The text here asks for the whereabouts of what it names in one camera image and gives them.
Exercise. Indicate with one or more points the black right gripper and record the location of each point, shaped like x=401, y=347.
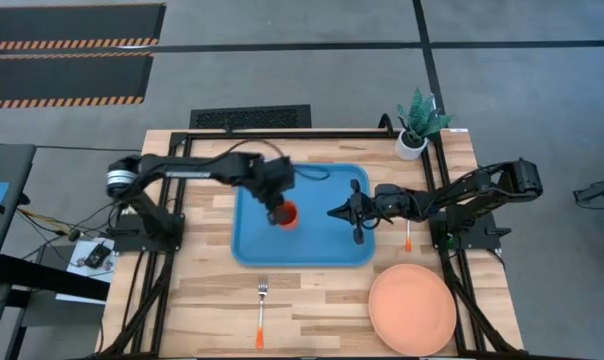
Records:
x=389, y=202

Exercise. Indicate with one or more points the small black controller device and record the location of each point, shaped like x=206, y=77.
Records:
x=97, y=256

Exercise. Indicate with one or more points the black floor vent grille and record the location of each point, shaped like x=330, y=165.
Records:
x=249, y=117

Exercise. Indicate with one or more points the white paper sheet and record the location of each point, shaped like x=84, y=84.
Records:
x=77, y=265

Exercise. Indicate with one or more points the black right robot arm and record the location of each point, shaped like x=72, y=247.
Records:
x=462, y=192

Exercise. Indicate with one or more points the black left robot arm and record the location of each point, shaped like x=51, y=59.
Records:
x=192, y=167

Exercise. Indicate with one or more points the dark grey side table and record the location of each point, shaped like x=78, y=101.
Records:
x=2, y=200

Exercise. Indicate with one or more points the green snake plant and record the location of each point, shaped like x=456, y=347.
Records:
x=422, y=117

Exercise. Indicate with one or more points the blue plastic tray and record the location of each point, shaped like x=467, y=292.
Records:
x=322, y=245

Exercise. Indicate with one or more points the orange cup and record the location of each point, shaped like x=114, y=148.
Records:
x=293, y=221

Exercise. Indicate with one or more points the black aluminium table frame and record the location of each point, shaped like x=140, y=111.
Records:
x=182, y=200

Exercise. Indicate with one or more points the black hazard-striped floor mat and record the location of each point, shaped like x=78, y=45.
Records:
x=72, y=22
x=62, y=80

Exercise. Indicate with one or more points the dark grey equipment stand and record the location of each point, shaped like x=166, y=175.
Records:
x=602, y=192

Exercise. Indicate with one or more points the orange round plate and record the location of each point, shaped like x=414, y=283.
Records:
x=412, y=310

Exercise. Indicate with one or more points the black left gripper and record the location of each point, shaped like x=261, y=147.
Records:
x=277, y=177

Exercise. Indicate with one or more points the white plant pot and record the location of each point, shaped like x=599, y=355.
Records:
x=407, y=150

